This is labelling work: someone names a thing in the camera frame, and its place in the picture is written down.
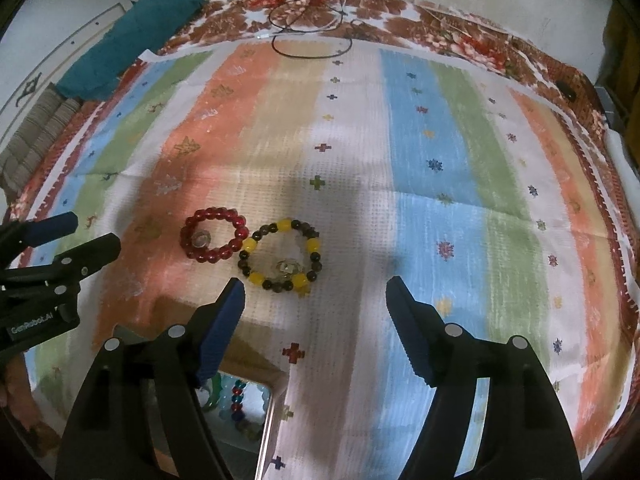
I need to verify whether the red bead bracelet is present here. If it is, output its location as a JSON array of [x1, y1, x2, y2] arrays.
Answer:
[[180, 206, 250, 265]]

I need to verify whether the yellow and brown bead bracelet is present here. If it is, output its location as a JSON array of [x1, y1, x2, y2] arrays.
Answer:
[[236, 218, 324, 296]]

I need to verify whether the metal jewelry tin box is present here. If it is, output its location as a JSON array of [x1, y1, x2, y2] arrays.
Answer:
[[114, 324, 292, 480]]

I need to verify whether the multicolour bead bracelet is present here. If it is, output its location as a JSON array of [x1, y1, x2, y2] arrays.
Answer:
[[226, 378, 262, 436]]

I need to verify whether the striped grey pillow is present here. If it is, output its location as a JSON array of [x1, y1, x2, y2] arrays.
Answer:
[[1, 84, 82, 203]]

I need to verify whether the striped colourful mat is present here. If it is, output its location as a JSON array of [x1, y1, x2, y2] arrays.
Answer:
[[19, 41, 639, 480]]

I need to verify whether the teal towel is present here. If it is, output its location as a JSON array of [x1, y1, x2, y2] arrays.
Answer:
[[55, 0, 207, 101]]

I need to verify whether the black cable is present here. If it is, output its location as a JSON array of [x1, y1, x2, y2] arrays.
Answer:
[[267, 0, 369, 59]]

